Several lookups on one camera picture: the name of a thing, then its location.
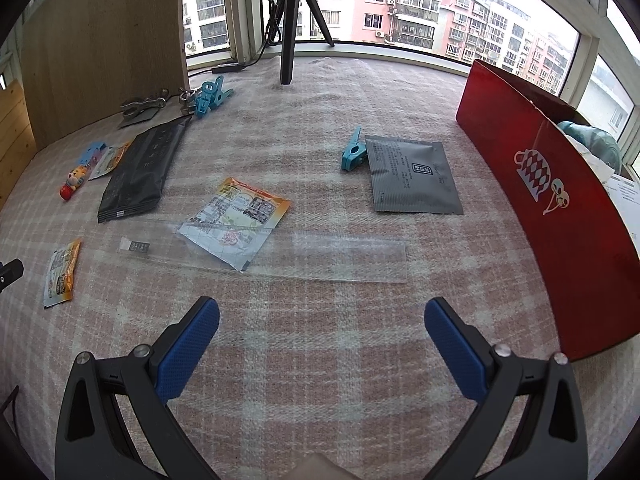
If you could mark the silver metal clamp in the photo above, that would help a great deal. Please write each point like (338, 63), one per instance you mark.
(142, 105)

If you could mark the white papers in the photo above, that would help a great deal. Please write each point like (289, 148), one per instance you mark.
(625, 195)

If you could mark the black power strip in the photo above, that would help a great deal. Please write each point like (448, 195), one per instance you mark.
(227, 67)

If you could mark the black tripod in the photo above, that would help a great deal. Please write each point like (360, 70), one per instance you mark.
(287, 35)

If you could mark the black foil packet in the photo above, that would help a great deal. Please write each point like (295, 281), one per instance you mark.
(140, 170)

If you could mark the white window frame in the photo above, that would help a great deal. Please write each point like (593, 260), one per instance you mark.
(245, 10)

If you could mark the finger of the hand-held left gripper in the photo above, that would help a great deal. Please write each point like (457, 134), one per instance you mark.
(12, 270)

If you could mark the clear plastic bag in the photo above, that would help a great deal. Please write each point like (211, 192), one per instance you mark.
(350, 260)

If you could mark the light blue plastic clip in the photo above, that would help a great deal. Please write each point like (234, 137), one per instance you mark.
(210, 102)
(354, 152)
(212, 87)

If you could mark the red cardboard box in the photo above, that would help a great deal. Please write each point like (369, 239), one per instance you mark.
(575, 260)

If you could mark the wooden board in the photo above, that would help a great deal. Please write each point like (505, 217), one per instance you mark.
(110, 35)

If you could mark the light blue striped object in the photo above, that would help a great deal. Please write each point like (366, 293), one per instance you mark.
(595, 142)

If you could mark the small cartoon figure toy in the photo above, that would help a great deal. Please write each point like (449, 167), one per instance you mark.
(74, 182)

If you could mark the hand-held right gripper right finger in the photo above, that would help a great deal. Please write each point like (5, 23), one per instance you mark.
(457, 355)

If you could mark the orange white sachet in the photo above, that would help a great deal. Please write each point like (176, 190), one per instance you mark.
(62, 275)
(240, 210)
(107, 160)

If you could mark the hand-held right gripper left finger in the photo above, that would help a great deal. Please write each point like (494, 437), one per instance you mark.
(187, 345)

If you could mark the small metal clip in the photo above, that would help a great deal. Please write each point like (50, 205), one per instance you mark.
(186, 100)

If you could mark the plaid blanket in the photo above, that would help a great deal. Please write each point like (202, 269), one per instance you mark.
(320, 360)

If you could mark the wooden slat panel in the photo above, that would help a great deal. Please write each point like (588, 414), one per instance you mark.
(15, 135)

